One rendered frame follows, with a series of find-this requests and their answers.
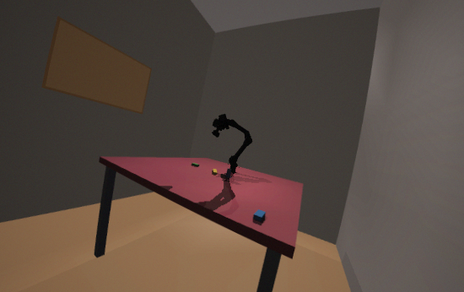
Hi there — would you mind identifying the blue cube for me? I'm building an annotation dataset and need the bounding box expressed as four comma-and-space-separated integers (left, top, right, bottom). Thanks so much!
253, 209, 265, 221

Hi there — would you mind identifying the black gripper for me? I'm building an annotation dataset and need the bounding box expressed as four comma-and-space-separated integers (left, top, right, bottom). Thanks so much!
212, 117, 226, 137

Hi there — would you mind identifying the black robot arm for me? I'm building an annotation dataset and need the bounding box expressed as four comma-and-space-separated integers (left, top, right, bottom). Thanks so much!
213, 114, 252, 173

